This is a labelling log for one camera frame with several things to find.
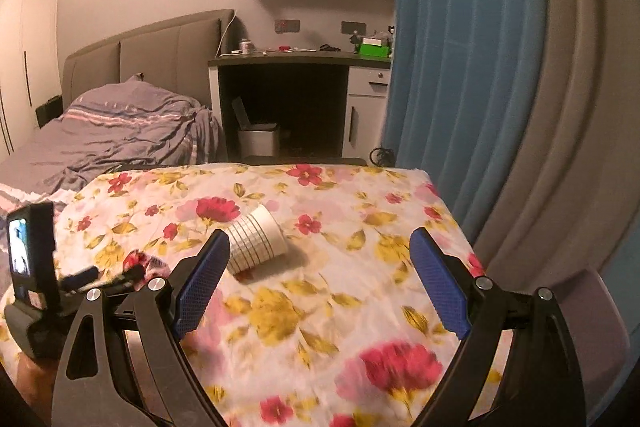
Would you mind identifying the white drawer cabinet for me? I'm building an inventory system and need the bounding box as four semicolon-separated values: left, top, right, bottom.
342;67;392;158

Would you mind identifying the floral table cloth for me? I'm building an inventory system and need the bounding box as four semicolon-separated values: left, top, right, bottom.
0;163;507;427

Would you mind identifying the grey curtain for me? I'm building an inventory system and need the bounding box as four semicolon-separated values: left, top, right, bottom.
470;0;640;310

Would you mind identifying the grey padded headboard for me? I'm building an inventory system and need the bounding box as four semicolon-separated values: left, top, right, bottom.
62;9;236;128

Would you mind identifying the grid-patterned paper cup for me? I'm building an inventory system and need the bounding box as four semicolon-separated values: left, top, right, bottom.
221;202;290;277

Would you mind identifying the dark-topped desk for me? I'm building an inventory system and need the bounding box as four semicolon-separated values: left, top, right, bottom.
208;51;392;166

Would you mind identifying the grey striped duvet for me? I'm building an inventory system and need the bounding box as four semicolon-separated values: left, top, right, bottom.
0;74;224;214

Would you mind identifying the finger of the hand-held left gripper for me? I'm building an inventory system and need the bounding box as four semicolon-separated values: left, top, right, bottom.
102;268;146;296
58;265;100;292

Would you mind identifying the blue curtain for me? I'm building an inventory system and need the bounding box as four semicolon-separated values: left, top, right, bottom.
382;0;552;244

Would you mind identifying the black bedside box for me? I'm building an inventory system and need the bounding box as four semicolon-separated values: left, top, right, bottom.
35;95;64;128

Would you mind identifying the black red snack wrapper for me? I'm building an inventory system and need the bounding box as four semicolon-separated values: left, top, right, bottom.
122;249;169;281

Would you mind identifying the green box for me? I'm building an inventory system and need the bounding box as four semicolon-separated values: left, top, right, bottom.
359;37;391;58

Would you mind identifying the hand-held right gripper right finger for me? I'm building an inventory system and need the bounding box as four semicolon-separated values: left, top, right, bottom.
409;227;586;427

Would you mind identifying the white pedal bin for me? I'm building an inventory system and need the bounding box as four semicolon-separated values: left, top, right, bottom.
230;99;280;158

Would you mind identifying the white wardrobe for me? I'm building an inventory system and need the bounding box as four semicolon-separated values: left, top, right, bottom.
0;0;66;168

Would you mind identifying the person's left hand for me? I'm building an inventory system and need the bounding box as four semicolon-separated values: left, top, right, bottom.
14;352;56;427

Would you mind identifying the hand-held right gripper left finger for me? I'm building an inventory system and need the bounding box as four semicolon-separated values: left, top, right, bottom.
51;229;231;427

